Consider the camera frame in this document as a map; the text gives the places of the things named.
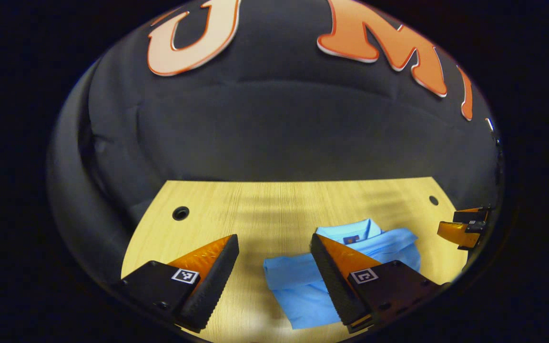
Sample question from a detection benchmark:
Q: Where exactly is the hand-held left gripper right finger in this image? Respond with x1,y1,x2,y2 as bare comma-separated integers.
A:
310,233,451,334

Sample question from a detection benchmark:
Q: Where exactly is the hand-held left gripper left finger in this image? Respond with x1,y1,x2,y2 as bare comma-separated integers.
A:
112,233,240,334

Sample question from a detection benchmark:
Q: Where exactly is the light blue T-shirt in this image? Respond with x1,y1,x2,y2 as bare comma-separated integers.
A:
263,218,422,330

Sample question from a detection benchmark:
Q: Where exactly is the black backdrop cloth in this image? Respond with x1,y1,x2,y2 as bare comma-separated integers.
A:
46,0,504,286

